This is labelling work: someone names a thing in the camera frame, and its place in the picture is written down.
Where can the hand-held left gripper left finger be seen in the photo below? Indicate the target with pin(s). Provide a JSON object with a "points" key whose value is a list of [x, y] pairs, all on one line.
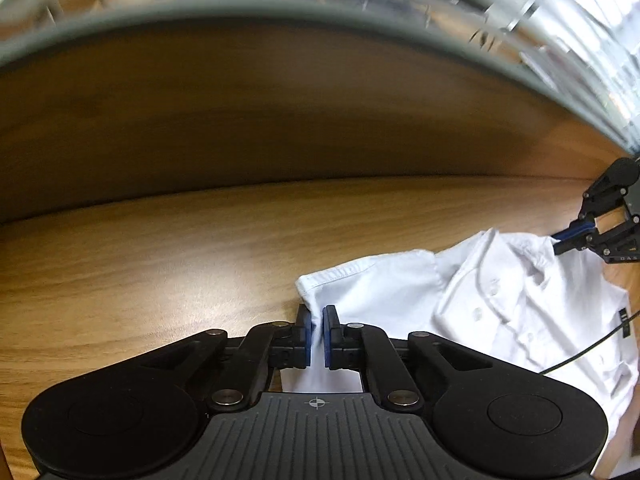
{"points": [[303, 345]]}

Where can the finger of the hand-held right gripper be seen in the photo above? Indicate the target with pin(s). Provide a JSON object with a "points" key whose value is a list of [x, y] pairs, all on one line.
{"points": [[575, 245], [575, 231]]}

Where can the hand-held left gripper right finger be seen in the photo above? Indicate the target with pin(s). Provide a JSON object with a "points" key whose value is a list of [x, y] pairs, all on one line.
{"points": [[327, 340]]}

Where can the white button-up shirt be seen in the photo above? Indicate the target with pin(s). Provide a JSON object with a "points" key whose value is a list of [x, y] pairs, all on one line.
{"points": [[400, 300]]}

